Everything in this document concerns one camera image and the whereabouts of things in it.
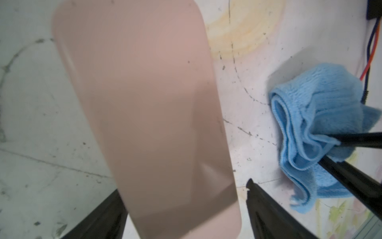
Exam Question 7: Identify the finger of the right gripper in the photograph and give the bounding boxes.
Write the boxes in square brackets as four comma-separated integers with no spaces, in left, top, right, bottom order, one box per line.
[319,156,382,219]
[328,132,382,149]

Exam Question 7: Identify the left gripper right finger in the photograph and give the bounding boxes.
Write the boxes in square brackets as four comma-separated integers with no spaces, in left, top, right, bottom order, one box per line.
[246,179,317,239]

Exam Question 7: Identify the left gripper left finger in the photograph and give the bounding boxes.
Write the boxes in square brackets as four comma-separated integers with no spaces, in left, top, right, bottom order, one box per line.
[63,190,128,239]

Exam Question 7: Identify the blue microfiber cloth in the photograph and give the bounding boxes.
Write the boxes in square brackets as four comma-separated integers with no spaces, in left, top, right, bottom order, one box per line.
[269,63,382,214]

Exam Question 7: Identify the pink eyeglass case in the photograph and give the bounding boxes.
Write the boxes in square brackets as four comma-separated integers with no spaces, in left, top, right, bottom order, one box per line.
[52,1,241,239]

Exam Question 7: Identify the red and black clip cables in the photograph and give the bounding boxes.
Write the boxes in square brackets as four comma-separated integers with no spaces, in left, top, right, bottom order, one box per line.
[359,0,382,105]

